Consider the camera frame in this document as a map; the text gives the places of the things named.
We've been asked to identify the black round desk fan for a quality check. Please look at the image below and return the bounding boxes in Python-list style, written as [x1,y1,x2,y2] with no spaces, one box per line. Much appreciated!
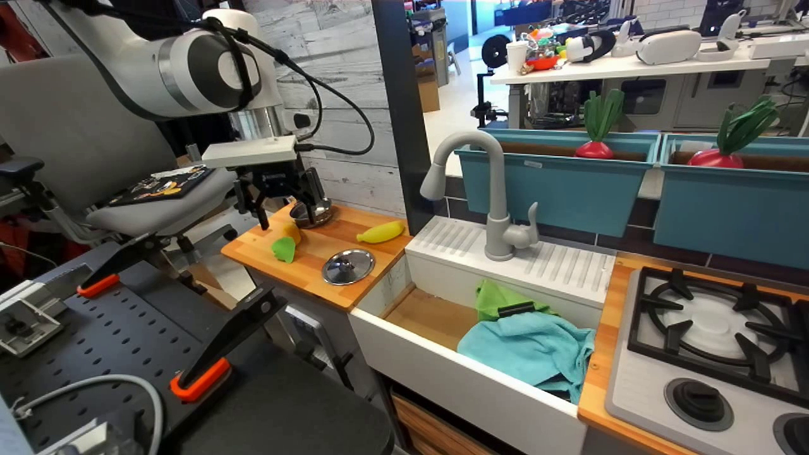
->
[472,32,514,128]

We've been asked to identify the teal cloth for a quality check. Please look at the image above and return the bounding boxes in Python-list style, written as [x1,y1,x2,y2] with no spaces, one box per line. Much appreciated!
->
[454,312,596,404]

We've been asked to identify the white toy sink basin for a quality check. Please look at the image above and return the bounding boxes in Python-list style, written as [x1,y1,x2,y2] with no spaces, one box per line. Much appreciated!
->
[348,213,617,455]

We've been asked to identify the teal planter box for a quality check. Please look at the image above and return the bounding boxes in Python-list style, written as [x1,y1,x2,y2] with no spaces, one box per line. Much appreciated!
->
[653,131,809,272]
[457,125,665,240]

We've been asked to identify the grey toy stove black grates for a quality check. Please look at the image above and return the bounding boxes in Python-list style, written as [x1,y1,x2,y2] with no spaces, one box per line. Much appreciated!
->
[605,264,809,455]

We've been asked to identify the green cloth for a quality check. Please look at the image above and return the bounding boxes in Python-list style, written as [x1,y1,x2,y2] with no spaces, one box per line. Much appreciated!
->
[472,279,554,324]

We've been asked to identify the white cup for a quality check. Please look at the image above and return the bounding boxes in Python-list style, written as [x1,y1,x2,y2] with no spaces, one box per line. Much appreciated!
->
[502,39,531,78]

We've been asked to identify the grey toy faucet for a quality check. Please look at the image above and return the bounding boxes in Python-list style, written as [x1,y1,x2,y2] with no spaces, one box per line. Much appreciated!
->
[416,126,540,264]

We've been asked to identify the white background table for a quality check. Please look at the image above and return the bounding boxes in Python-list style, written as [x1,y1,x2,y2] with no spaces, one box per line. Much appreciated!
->
[487,32,809,135]

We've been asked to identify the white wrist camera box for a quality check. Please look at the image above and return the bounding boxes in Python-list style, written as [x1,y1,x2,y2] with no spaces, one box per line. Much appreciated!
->
[200,137,297,173]

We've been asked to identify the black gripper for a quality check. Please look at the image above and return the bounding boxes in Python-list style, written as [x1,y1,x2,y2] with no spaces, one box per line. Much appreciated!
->
[225,162,334,232]

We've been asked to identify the grey metal bracket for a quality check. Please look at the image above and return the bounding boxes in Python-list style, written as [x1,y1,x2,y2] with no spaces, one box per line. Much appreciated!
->
[0,281,66,360]

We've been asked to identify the white rounded device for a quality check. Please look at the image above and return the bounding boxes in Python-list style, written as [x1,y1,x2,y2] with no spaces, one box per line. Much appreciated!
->
[634,26,704,69]

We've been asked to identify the yellow toy banana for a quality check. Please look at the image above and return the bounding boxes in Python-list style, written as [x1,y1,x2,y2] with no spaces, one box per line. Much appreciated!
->
[353,221,406,247]

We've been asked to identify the small steel pot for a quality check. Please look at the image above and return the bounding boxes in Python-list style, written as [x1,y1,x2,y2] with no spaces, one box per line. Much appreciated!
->
[289,199,337,231]

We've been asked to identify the grey office chair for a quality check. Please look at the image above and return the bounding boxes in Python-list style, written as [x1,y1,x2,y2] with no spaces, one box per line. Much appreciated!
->
[0,53,242,247]

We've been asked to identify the grey cable loop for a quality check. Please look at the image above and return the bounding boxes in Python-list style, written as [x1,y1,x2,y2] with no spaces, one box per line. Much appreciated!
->
[10,371,166,455]

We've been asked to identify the dark patterned book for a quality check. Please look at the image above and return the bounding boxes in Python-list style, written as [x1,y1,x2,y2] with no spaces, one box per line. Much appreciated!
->
[109,162,216,209]

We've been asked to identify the black clamp orange handle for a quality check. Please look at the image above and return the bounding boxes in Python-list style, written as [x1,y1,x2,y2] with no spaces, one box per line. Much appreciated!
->
[166,285,289,404]
[72,231,161,300]

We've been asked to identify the round steel pot lid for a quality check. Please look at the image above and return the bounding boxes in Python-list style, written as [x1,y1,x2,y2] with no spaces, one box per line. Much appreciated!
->
[320,247,378,285]

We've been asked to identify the wooden toy kitchen counter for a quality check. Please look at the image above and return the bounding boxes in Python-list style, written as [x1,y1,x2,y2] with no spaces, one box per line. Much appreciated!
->
[220,202,809,455]

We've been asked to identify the dark perforated work table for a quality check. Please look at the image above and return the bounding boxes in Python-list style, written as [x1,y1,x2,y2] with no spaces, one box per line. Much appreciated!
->
[0,260,400,455]

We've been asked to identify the black vertical post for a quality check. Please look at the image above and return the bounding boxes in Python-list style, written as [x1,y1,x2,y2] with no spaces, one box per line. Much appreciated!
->
[369,0,439,237]

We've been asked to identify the red toy radish green leaves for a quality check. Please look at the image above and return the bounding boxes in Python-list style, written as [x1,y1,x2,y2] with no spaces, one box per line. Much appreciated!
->
[573,87,627,162]
[687,97,780,170]

